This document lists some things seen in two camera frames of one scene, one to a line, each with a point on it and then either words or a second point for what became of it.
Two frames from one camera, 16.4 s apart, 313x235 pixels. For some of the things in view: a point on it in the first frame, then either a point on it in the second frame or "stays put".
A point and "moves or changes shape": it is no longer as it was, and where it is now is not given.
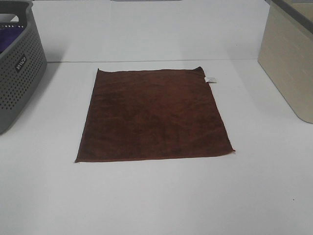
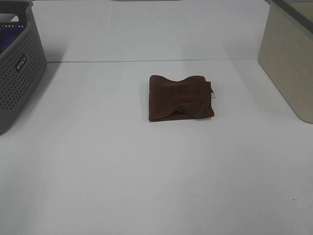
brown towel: (136, 114) moves or changes shape
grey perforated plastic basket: (23, 64) stays put
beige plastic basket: (286, 51) stays put
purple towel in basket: (7, 35) stays put
